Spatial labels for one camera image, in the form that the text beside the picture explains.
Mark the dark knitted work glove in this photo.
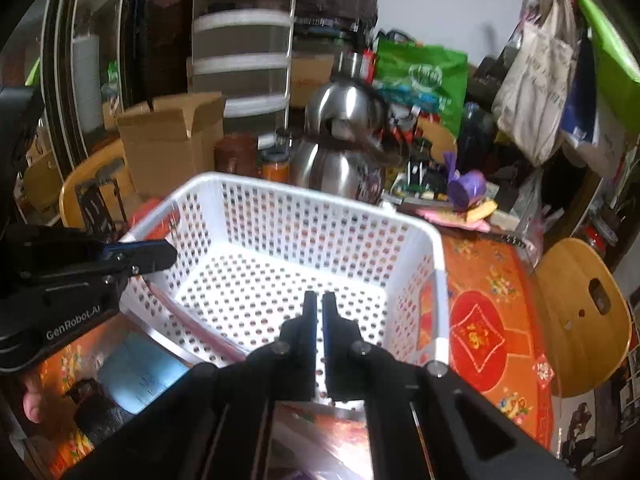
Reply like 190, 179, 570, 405
64, 378, 134, 446

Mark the person's left hand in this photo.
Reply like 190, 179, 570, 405
22, 370, 47, 424

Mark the black folding phone stand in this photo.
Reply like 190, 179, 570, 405
75, 157, 128, 243

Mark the wooden chair left side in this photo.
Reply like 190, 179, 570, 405
58, 140, 141, 230

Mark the wooden chair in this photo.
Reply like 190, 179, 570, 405
534, 237, 631, 398
58, 140, 141, 230

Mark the light blue wet wipes pack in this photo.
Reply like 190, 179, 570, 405
98, 333, 189, 415

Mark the white perforated plastic basket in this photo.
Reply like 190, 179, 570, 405
120, 172, 450, 373

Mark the open cardboard box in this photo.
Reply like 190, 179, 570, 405
116, 92, 226, 198

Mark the dark brown ceramic jar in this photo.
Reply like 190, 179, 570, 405
215, 134, 258, 178

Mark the orange lidded jar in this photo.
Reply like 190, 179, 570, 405
260, 148, 290, 183

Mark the stainless steel kettle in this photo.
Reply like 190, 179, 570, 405
288, 52, 409, 204

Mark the wooden chair right side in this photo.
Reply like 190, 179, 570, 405
534, 237, 631, 398

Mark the white plastic drawer unit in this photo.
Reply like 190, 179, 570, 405
188, 0, 296, 136

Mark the green shopping bag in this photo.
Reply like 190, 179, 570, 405
373, 38, 469, 138

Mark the beige canvas tote bag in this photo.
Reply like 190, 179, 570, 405
492, 0, 577, 167

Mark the lime green hanging bag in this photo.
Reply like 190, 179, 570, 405
577, 0, 640, 136

